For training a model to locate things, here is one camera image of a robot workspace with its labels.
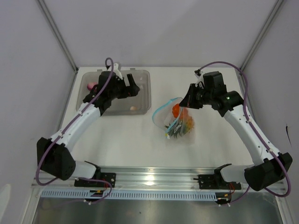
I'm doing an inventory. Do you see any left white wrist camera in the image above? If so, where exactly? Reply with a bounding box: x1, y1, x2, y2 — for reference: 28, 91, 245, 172
106, 63, 123, 80

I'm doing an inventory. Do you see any beige garlic bulb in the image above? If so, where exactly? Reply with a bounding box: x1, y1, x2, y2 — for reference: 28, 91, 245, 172
130, 106, 137, 111

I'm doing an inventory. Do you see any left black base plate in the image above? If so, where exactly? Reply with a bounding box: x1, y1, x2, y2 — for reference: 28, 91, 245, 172
74, 172, 116, 188

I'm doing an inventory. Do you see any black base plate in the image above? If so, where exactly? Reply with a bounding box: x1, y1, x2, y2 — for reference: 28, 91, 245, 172
194, 175, 242, 190
74, 172, 116, 188

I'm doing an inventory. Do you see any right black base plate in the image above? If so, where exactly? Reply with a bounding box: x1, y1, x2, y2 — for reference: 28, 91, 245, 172
194, 175, 242, 190

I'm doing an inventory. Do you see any aluminium mounting rail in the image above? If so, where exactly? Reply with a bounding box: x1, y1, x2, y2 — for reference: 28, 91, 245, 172
31, 165, 286, 193

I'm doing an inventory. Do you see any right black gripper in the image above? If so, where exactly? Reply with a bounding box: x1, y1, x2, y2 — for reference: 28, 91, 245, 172
179, 84, 214, 110

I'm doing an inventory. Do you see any orange toy pineapple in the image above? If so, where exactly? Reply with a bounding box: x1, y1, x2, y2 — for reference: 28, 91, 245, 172
164, 107, 194, 139

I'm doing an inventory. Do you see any small orange pumpkin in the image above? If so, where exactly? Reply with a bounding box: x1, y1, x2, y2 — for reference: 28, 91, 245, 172
172, 104, 180, 118

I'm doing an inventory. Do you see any clear grey plastic bin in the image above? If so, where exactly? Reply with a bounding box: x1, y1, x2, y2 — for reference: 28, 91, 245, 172
76, 69, 151, 116

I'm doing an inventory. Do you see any aluminium frame post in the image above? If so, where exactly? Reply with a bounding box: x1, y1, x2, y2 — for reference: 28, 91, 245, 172
36, 0, 78, 72
240, 0, 286, 71

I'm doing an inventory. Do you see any left aluminium frame post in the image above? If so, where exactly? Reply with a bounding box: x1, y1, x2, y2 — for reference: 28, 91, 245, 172
36, 0, 78, 72

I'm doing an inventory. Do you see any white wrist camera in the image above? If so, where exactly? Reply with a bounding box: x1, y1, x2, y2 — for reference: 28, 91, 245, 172
106, 63, 123, 80
194, 69, 205, 89

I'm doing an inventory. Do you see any clear zip top bag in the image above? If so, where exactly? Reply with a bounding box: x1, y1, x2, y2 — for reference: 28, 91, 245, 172
152, 97, 195, 145

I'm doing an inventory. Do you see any right aluminium frame post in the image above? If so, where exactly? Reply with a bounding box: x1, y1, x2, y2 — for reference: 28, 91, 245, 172
240, 0, 286, 71

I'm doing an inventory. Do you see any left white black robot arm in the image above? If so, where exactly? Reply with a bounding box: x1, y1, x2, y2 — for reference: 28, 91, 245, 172
36, 71, 140, 187

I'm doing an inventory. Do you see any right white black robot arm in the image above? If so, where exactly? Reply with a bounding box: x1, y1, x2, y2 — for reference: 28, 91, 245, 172
179, 71, 293, 191

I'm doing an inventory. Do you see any slotted white cable duct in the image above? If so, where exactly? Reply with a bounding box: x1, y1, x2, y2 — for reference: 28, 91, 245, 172
41, 189, 217, 201

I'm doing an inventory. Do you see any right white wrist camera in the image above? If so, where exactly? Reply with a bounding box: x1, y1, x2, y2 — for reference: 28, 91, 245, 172
194, 69, 205, 89

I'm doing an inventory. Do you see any purple red onion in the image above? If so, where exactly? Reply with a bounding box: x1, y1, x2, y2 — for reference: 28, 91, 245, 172
87, 82, 98, 91

